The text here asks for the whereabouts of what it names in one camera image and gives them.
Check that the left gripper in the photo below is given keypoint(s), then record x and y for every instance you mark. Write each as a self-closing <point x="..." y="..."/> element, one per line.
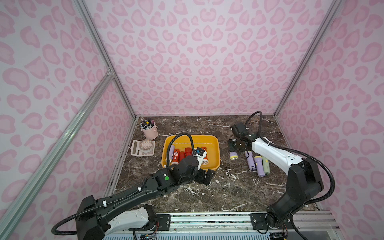
<point x="205" y="176"/>

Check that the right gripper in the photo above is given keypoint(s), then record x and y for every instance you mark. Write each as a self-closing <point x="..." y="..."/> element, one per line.
<point x="235" y="144"/>

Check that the purple flashlight yellow head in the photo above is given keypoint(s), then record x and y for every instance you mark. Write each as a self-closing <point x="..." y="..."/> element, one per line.
<point x="233" y="155"/>

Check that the red flashlight front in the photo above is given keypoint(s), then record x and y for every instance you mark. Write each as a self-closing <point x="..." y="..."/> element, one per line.
<point x="205" y="160"/>

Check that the pale green flashlight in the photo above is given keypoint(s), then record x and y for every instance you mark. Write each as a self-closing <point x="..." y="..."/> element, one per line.
<point x="266" y="165"/>

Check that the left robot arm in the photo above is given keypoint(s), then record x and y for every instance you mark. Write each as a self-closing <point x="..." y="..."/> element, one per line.
<point x="93" y="224"/>

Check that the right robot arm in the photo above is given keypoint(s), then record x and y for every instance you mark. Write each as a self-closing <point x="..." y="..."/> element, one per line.
<point x="304" y="180"/>

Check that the pink pen cup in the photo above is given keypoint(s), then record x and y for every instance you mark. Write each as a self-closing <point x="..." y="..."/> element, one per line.
<point x="150" y="129"/>

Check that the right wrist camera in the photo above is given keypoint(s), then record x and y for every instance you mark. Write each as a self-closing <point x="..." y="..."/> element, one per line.
<point x="239" y="130"/>

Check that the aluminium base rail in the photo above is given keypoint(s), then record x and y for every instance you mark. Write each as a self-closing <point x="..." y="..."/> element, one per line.
<point x="143" y="225"/>

